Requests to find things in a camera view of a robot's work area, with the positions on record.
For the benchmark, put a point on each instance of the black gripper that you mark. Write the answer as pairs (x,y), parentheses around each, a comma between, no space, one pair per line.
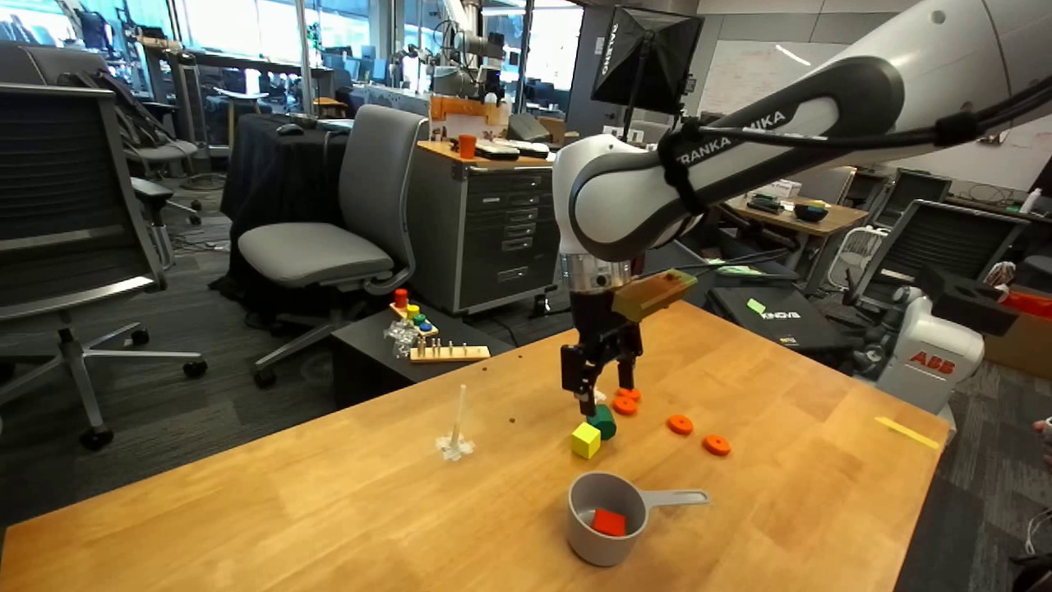
(604,338)

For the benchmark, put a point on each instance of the green block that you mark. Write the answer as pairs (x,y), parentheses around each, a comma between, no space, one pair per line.
(604,423)

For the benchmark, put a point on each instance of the yellow block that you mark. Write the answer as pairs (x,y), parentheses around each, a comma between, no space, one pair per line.
(585,442)

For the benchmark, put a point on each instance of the orange block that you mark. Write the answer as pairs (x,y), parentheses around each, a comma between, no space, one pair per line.
(609,522)

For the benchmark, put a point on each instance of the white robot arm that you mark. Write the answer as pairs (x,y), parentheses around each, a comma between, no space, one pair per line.
(930,76)

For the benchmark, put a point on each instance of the white ABB robot base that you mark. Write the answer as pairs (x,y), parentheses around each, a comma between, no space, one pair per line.
(930,356)

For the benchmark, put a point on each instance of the stacked orange rings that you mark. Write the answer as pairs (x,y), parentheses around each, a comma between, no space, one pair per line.
(625,402)

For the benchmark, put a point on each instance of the gray drawer cabinet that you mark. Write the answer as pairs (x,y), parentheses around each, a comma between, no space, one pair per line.
(480,228)

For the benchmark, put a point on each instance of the colorful toy block set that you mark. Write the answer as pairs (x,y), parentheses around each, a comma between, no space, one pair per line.
(420,340)

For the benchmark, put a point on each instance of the yellow tape strip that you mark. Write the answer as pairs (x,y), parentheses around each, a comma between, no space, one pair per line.
(910,433)

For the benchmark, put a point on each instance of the gray office chair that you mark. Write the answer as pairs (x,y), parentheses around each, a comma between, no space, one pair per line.
(365,250)

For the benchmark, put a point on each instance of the black mesh office chair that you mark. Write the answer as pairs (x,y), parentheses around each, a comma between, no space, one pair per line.
(71,238)

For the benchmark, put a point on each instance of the tan wrist camera box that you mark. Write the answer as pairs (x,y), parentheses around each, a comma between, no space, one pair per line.
(649,293)

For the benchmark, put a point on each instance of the gray pot with handle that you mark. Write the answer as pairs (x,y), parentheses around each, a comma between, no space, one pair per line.
(613,490)

